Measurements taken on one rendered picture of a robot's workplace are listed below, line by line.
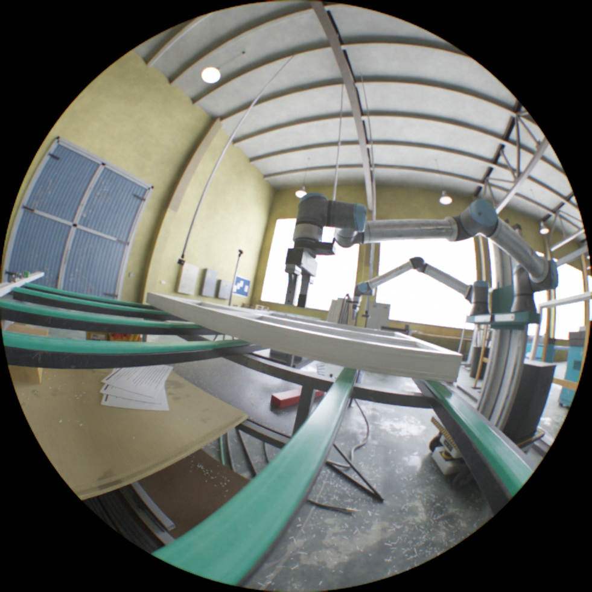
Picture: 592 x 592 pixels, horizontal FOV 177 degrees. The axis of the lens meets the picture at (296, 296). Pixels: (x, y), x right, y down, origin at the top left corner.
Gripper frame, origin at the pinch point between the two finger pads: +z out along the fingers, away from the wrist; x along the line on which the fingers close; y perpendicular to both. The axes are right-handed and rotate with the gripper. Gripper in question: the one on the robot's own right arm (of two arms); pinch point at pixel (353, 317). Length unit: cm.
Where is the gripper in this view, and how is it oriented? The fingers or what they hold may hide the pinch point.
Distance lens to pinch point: 196.0
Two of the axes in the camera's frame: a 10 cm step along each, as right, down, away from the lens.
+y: 9.0, 1.2, -4.2
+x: 4.0, 1.5, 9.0
